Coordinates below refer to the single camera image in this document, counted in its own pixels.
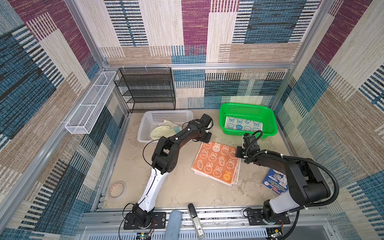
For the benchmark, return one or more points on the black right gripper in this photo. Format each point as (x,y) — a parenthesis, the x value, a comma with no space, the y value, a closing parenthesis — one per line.
(238,152)

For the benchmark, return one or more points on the white plastic laundry basket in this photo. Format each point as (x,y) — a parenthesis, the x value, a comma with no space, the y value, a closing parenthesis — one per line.
(153,119)

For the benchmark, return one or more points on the white wire mesh wall basket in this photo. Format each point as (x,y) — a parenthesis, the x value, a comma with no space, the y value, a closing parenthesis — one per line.
(89,110)

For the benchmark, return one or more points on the pale yellow towel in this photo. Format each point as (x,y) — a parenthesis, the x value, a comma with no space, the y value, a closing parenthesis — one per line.
(166,129)

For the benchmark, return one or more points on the black silver handheld tool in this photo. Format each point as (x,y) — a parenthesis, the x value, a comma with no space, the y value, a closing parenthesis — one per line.
(196,221)

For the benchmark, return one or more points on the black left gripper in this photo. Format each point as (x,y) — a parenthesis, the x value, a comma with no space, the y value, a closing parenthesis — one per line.
(207,140)

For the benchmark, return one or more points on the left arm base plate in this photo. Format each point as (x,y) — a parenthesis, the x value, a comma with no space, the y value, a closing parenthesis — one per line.
(156,220)

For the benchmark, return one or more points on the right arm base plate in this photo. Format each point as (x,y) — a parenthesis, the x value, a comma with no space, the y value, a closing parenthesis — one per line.
(256,218)

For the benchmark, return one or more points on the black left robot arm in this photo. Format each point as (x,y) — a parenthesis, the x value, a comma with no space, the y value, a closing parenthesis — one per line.
(164,160)

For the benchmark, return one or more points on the black wire shelf rack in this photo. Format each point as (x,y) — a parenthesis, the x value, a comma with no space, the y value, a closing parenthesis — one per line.
(146,89)

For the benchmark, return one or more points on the blue bunny pattern towel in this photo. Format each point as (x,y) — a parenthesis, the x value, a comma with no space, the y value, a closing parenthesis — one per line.
(232,123)

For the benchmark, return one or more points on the blue printed booklet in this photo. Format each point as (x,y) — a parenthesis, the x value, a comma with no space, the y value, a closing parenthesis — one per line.
(276,182)

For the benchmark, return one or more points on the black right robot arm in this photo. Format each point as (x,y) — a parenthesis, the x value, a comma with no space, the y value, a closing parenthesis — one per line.
(306,184)

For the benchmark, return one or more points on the grey blue foam cylinder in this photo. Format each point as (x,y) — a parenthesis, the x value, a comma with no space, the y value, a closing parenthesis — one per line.
(174,225)

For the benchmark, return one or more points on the orange pattern towel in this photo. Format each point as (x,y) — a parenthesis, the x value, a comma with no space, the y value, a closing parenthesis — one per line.
(217,162)

